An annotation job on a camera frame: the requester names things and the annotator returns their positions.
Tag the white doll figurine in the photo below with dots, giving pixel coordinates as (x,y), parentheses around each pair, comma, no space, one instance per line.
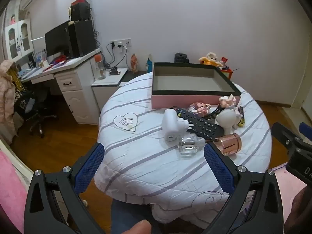
(225,119)

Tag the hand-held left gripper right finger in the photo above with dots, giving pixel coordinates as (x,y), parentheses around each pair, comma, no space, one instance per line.
(219,168)

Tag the pink box with black rim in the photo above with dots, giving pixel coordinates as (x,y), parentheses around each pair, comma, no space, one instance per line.
(170,101)

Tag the white glass-door cabinet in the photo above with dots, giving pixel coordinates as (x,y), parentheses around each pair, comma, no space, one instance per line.
(18,39)

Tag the pink fleece blanket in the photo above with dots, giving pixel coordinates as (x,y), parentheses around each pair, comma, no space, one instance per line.
(11,195)

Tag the black speaker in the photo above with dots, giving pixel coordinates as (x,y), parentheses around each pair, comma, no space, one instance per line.
(81,12)

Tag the white side table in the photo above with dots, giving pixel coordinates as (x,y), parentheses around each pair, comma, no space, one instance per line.
(107,85)

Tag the black computer monitor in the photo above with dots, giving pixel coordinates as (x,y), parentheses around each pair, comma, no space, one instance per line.
(57,40)

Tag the red tagged packet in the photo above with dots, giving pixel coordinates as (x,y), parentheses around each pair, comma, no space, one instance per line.
(224,60)

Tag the red toy box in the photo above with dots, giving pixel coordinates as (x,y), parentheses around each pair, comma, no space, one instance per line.
(226,74)

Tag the black computer tower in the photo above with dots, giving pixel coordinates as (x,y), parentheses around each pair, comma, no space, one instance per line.
(81,39)

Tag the white wall outlet strip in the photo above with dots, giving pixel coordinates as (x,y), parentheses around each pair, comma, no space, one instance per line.
(120,43)

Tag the white desk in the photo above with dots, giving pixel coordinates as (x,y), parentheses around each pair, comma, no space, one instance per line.
(70,85)

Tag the black remote control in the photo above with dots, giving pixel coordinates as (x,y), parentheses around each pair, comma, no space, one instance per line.
(204,126)

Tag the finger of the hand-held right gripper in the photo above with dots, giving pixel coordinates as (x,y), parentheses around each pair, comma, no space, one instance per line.
(306,130)
(284,134)

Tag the clear bottle with orange cap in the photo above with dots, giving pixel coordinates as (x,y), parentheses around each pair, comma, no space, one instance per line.
(100,69)

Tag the black office chair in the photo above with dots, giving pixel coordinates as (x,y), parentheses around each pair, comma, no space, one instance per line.
(36,107)

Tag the person's right forearm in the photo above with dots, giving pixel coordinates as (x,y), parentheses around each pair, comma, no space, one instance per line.
(301,212)

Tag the white plug charger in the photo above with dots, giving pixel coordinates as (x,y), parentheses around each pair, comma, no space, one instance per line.
(171,124)

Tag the person's left hand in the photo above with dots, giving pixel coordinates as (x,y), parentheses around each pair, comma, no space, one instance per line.
(137,228)

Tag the black round appliance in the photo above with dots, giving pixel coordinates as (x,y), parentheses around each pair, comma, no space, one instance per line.
(180,58)

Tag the blue bottle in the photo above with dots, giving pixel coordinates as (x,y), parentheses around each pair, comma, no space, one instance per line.
(149,64)

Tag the person's leg in jeans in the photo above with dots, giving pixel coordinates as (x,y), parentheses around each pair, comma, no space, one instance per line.
(126,212)

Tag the pink white block figure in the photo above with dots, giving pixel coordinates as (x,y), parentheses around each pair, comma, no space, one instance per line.
(198,108)

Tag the yellow white plush toy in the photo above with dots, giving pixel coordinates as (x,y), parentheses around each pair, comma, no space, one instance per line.
(209,58)

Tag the orange figure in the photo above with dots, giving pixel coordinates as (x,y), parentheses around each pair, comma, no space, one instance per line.
(134,63)

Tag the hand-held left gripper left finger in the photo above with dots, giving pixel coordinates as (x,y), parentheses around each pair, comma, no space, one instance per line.
(90,165)

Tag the small black camera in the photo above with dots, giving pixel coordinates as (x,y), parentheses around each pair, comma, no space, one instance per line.
(114,71)

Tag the pink printed bedding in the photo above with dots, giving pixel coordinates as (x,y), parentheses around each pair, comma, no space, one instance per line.
(280,175)

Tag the glass perfume bottle rose-gold cap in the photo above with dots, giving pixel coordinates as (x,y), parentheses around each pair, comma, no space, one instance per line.
(226,145)

